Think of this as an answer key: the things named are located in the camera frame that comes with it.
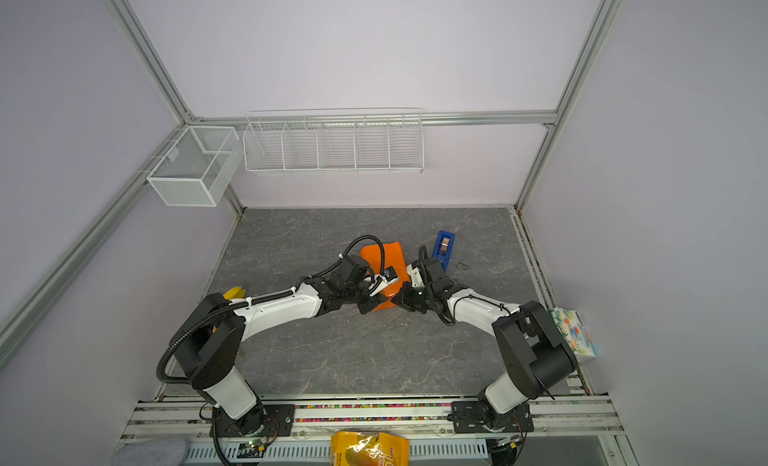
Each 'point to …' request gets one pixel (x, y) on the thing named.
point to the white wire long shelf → (341, 140)
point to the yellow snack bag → (369, 449)
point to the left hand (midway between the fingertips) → (382, 293)
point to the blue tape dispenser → (444, 247)
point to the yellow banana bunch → (236, 292)
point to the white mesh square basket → (199, 166)
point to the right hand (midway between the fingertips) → (391, 301)
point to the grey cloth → (152, 452)
